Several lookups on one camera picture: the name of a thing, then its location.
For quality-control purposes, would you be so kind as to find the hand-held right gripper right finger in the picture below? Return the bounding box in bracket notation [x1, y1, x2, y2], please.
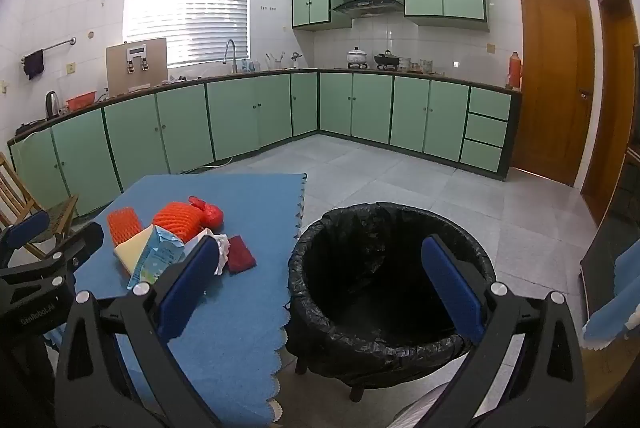
[421, 234, 587, 428]

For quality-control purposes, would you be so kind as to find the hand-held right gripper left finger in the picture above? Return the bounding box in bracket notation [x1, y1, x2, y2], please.
[54, 235, 223, 428]

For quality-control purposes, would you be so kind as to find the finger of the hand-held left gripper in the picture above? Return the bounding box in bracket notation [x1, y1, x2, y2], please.
[0, 209, 51, 266]
[0, 221, 105, 290]

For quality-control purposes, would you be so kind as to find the pale yellow sponge block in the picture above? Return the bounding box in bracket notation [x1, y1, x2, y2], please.
[114, 225, 156, 276]

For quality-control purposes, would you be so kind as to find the dark red scouring pad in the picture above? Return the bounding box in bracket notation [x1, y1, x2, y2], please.
[227, 235, 257, 275]

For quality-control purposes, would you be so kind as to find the orange foam fruit net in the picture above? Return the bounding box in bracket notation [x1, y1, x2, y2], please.
[107, 206, 143, 249]
[152, 202, 211, 243]

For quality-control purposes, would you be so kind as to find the black-lined round waste bin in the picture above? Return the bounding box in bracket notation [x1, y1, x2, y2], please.
[285, 202, 498, 404]

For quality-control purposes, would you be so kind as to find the wooden folding chair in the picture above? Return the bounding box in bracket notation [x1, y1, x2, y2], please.
[0, 153, 80, 259]

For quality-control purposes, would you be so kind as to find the blue and white carton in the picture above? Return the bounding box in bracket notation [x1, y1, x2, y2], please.
[127, 228, 188, 291]

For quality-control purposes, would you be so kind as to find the crumpled white tissue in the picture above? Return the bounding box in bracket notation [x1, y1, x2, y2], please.
[197, 230, 231, 276]

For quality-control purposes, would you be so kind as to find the red mesh bag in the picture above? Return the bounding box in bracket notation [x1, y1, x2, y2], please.
[187, 195, 223, 229]

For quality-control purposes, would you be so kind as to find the blue scalloped foam mat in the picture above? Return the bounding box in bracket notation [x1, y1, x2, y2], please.
[42, 173, 308, 424]

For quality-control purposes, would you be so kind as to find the red plastic basin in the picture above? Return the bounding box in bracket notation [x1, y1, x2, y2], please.
[66, 91, 97, 111]

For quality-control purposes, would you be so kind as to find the light blue cloth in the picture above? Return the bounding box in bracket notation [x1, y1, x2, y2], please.
[582, 250, 640, 350]

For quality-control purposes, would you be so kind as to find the dark hanging towel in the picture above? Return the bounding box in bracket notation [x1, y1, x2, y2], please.
[22, 50, 46, 80]

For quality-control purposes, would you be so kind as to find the brown cardboard box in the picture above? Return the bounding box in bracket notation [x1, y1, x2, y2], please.
[105, 37, 168, 96]

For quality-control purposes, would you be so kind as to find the green base cabinet run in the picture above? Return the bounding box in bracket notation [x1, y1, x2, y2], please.
[7, 69, 523, 219]

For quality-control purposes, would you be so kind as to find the red thermos flask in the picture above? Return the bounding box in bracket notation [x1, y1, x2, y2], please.
[507, 51, 522, 89]

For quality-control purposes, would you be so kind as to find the chrome kitchen faucet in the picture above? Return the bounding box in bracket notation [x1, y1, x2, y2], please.
[223, 39, 240, 75]

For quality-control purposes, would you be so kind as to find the white window blind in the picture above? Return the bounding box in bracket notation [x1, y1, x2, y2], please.
[122, 0, 251, 69]

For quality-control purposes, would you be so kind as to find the black range hood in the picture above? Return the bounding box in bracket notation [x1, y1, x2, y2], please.
[332, 0, 405, 15]

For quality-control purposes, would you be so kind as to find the metal towel rail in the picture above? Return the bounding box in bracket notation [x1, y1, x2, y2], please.
[20, 37, 77, 64]

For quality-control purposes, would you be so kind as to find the wooden door with handle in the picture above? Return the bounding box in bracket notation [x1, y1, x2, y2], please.
[512, 0, 596, 186]

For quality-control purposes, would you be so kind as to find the wooden door frame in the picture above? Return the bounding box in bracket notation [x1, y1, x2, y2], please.
[580, 0, 640, 224]

